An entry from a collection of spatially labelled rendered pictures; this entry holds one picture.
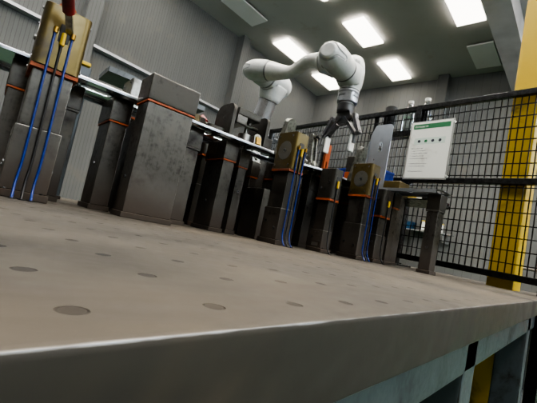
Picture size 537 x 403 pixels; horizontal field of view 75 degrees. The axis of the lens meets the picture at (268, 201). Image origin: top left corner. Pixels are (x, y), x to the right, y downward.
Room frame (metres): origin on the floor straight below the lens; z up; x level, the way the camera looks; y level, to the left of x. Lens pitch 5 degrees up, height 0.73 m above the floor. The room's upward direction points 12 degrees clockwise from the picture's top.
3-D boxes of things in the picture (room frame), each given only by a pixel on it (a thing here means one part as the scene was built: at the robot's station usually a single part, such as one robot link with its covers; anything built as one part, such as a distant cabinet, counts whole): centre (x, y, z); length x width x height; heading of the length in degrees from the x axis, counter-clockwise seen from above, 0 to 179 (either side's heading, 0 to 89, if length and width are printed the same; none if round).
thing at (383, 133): (1.63, -0.46, 1.17); 0.12 x 0.01 x 0.34; 38
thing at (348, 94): (1.47, -0.25, 1.37); 0.09 x 0.09 x 0.06
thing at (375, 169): (1.27, -0.34, 0.87); 0.12 x 0.07 x 0.35; 38
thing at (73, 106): (0.85, 0.53, 0.84); 0.05 x 0.05 x 0.29; 38
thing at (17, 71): (0.79, 0.61, 0.84); 0.12 x 0.05 x 0.29; 38
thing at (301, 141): (1.07, -0.05, 0.87); 0.12 x 0.07 x 0.35; 38
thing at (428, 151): (1.74, -0.74, 1.30); 0.23 x 0.02 x 0.31; 38
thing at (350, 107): (1.47, -0.25, 1.29); 0.08 x 0.07 x 0.09; 39
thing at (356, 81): (1.46, -0.24, 1.47); 0.13 x 0.11 x 0.16; 144
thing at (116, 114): (0.92, 0.45, 0.84); 0.12 x 0.05 x 0.29; 38
